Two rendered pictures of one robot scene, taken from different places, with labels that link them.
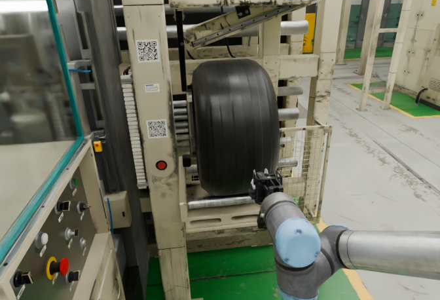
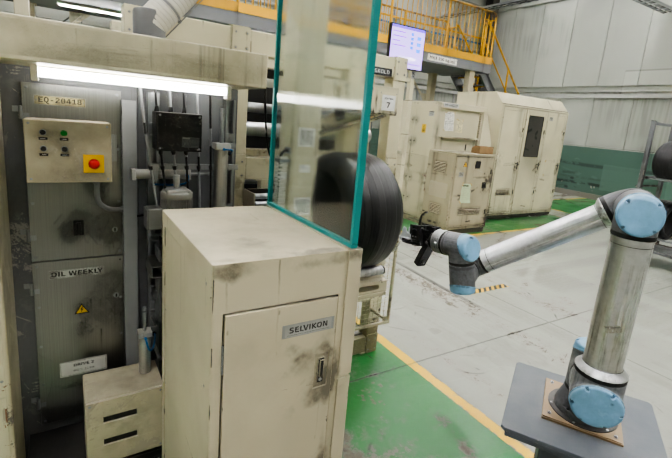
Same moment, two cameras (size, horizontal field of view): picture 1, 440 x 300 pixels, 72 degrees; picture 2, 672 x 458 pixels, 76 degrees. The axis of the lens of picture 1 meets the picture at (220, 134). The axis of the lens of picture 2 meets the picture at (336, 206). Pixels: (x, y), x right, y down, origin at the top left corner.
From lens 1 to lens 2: 1.09 m
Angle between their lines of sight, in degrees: 28
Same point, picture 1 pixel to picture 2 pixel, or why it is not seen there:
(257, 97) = (389, 178)
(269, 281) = (352, 390)
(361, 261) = (496, 259)
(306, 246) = (475, 247)
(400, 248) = (518, 241)
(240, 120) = (382, 194)
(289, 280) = (464, 274)
